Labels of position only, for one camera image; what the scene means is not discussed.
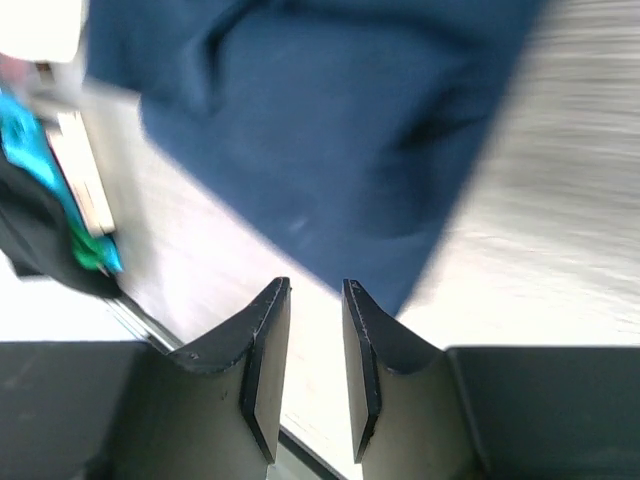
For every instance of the white folded t-shirt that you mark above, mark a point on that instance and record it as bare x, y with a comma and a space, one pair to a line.
42, 30

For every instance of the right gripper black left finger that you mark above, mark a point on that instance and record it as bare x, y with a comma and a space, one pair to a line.
127, 410

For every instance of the navy blue t-shirt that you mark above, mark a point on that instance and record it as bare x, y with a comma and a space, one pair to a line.
343, 131

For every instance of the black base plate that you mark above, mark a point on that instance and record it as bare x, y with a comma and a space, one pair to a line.
296, 460

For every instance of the black crumpled t-shirt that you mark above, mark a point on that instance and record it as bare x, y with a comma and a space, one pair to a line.
37, 239

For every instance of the teal t-shirt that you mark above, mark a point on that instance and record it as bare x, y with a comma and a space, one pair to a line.
25, 146

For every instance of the aluminium rail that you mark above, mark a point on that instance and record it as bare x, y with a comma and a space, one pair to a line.
144, 326

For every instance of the brown cover book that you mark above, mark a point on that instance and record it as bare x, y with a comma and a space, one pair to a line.
69, 140

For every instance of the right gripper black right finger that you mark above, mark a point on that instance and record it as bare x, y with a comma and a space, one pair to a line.
485, 412

